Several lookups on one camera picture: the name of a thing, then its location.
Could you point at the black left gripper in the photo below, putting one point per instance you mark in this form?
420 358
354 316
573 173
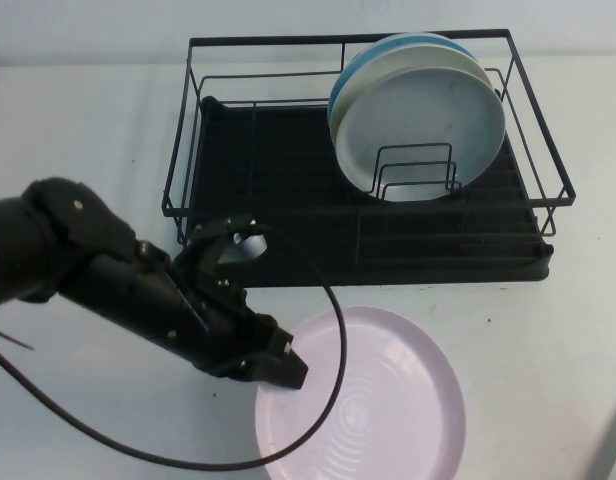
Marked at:
153 300

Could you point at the pink round plate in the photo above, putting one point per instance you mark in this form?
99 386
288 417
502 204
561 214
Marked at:
388 375

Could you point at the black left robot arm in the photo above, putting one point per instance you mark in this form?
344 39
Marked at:
18 240

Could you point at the pale grey round plate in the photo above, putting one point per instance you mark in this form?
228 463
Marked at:
418 115

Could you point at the cream round plate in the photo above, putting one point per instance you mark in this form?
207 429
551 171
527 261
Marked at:
388 60

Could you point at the blue round plate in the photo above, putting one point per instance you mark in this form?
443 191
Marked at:
368 47

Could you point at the black plastic drain tray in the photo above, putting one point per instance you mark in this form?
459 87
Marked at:
288 165

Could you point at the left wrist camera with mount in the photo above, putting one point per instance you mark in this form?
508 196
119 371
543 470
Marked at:
248 247

